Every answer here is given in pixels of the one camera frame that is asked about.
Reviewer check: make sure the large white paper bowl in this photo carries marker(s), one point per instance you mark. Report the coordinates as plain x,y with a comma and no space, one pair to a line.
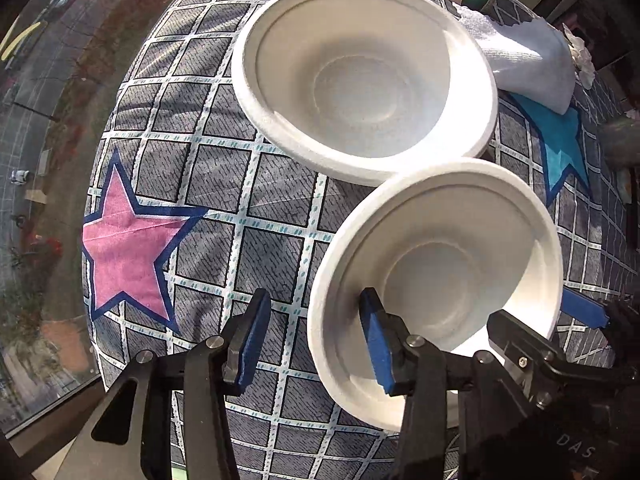
360,75

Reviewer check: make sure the dark grey object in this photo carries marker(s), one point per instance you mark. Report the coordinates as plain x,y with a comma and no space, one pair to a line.
620,140

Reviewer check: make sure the grey checked star tablecloth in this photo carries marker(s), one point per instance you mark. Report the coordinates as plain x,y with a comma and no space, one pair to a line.
210,170

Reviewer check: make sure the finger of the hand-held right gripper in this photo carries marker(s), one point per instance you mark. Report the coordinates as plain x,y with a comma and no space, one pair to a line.
525,350
582,307

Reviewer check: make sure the small white paper bowl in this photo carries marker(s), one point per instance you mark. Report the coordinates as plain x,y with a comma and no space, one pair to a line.
450,260

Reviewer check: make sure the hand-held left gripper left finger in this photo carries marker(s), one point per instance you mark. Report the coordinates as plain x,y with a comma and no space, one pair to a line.
251,342

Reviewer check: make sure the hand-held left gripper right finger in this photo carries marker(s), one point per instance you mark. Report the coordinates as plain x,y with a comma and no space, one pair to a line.
378,347

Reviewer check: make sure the white crumpled flower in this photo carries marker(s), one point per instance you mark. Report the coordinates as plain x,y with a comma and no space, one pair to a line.
580,55

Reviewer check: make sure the white folded towel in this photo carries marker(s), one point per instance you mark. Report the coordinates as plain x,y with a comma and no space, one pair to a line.
530,60

